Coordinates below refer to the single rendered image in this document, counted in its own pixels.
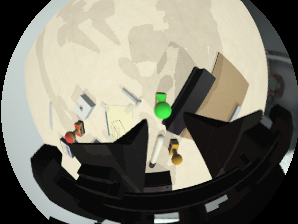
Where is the red rubber stamp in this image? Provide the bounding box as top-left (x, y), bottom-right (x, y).
top-left (64, 120), bottom-right (85, 144)

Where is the pale yellow paper card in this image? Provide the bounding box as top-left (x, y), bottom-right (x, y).
top-left (101, 103), bottom-right (134, 141)

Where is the yellow rubber stamp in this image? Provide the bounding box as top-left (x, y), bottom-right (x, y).
top-left (168, 139), bottom-right (184, 165)

